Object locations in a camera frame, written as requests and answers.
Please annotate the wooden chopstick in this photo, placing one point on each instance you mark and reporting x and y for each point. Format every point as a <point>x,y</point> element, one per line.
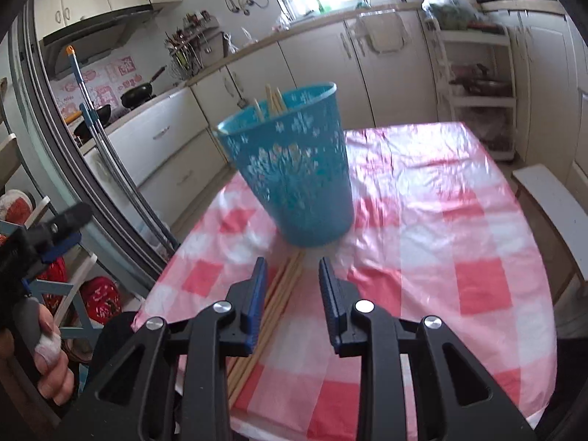
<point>262,330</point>
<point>258,110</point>
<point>273,109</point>
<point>271,302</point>
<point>280,100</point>
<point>280,302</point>

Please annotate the pink checkered plastic tablecloth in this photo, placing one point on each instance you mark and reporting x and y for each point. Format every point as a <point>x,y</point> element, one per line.
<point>437,231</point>

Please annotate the utensil drying rack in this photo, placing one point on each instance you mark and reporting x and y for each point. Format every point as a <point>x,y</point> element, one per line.
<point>191,47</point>

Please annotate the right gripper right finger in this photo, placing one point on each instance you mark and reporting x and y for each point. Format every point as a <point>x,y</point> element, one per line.
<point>456,398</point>

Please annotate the white storage rack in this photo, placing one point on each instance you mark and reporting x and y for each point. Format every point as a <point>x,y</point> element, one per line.
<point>474,78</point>

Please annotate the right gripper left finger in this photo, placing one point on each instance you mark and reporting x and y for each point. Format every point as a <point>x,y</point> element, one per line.
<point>169,380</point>

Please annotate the cream kitchen cabinets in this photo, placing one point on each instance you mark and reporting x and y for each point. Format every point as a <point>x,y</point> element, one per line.
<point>519,83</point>

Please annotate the teal perforated plastic basket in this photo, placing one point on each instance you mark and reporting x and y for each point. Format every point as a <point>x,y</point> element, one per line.
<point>296,164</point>

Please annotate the left hand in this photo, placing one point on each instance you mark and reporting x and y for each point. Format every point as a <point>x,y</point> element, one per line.
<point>57,381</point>

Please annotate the red patterned bag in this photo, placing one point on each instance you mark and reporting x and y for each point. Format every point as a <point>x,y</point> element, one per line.
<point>101,299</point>

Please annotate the black frying pan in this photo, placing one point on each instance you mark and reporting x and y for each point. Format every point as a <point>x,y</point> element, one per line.
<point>135,97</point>

